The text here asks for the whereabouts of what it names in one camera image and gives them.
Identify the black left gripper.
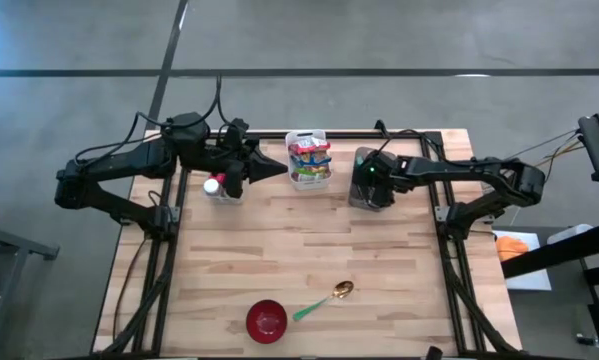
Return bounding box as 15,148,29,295
206,118,289,185

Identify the green orange snack packet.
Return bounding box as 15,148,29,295
289,166,331,183

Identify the blue white snack packet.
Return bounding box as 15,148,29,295
289,150,333,168

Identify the red white snack packet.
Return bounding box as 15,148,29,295
287,137,332,154

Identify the grey translucent plastic bin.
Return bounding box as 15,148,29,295
347,146,399,212

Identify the white plastic bin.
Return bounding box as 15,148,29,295
284,128,335,192

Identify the clear plastic container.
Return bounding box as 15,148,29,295
202,172,246,205

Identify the orange object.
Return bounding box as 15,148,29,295
496,235,530,263

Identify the red bowl black outside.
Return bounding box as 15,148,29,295
245,298,289,345

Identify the white sheet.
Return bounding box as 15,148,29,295
491,229,554,292

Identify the white plastic tub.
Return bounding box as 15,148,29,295
547,223,594,246

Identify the grey side table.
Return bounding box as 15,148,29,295
0,218,61,360

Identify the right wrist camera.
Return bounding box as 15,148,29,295
362,189,396,210

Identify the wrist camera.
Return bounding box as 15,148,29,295
362,189,396,210
223,160,246,200

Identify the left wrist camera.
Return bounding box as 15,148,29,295
223,160,246,200

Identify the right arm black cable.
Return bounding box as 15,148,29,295
376,128,523,166

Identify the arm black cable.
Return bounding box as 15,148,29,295
376,128,523,166
73,74,233,166

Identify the black table frame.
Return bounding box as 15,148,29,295
92,119,523,359

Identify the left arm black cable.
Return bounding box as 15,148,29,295
73,74,233,166

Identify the gold spoon green handle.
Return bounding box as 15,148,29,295
292,280,355,322

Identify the coloured wire bundle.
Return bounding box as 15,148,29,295
508,128,586,199

